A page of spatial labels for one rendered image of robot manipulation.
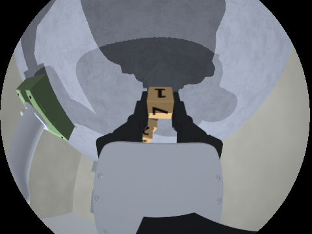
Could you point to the tan wooden number cube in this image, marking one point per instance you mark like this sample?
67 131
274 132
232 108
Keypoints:
160 102
148 134

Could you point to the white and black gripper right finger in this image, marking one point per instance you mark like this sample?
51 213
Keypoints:
187 131

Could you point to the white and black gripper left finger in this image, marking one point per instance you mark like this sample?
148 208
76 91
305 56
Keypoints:
130 131

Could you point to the tan wooden tray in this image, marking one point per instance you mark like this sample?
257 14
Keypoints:
153 124

